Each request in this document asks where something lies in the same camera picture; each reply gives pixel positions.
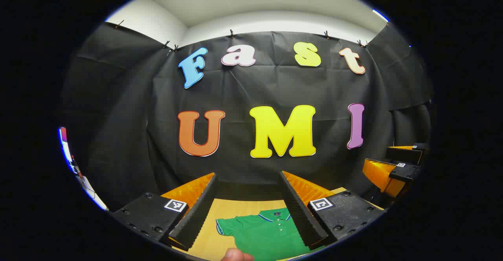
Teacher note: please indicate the white side table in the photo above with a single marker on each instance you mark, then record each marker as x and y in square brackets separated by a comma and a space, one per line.
[92, 194]

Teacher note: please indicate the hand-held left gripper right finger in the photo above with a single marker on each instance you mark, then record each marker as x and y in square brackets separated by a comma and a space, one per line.
[300, 214]

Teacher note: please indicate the computer monitor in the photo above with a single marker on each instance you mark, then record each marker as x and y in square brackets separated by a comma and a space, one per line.
[64, 139]

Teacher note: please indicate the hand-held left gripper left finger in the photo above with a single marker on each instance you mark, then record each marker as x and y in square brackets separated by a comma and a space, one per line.
[198, 214]

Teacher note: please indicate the row of black cloth clips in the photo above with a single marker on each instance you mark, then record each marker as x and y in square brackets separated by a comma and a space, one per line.
[232, 34]

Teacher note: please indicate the black backdrop cloth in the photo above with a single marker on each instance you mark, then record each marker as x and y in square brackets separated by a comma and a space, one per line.
[235, 92]

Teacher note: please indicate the green T-shirt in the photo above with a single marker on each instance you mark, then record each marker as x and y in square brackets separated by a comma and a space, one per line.
[263, 233]

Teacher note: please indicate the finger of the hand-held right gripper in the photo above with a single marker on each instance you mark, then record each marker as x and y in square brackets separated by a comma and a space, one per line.
[404, 155]
[404, 171]

